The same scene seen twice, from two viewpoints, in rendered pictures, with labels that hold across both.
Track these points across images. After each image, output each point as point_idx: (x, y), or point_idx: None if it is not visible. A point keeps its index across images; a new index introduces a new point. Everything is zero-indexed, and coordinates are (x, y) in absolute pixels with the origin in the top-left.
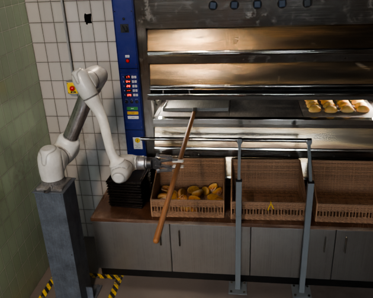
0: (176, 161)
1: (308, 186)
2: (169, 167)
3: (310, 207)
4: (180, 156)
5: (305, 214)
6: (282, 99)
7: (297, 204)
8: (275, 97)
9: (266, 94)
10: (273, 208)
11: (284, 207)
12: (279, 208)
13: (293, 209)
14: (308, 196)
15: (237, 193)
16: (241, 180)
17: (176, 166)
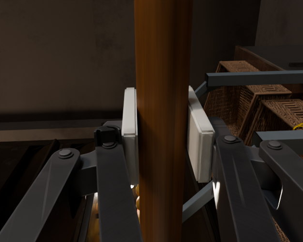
0: (125, 110)
1: (214, 75)
2: (232, 163)
3: (257, 72)
4: (139, 209)
5: (277, 78)
6: (89, 212)
7: (271, 105)
8: (83, 223)
9: (74, 238)
10: None
11: (292, 116)
12: (300, 120)
13: (286, 108)
14: (234, 74)
15: (301, 136)
16: (253, 138)
17: (134, 10)
